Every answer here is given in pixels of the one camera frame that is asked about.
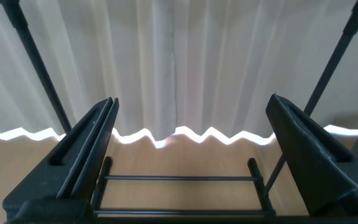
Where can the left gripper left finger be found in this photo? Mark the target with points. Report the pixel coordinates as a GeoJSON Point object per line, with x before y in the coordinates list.
{"type": "Point", "coordinates": [42, 186]}

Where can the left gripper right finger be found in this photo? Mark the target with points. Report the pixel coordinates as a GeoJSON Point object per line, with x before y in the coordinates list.
{"type": "Point", "coordinates": [315, 174]}

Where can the black clothes rack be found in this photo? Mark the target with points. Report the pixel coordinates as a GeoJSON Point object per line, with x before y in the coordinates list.
{"type": "Point", "coordinates": [179, 178]}

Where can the beige curtain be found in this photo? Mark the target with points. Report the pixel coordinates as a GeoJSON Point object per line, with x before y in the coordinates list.
{"type": "Point", "coordinates": [197, 62]}

